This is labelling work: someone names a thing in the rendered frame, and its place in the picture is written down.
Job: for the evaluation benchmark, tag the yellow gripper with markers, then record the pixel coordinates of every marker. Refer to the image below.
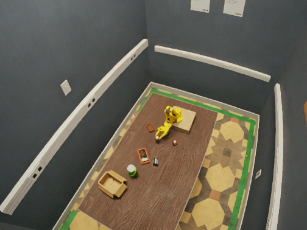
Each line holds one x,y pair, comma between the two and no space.
165,131

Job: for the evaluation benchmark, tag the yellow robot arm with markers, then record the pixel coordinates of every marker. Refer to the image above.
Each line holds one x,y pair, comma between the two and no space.
171,116

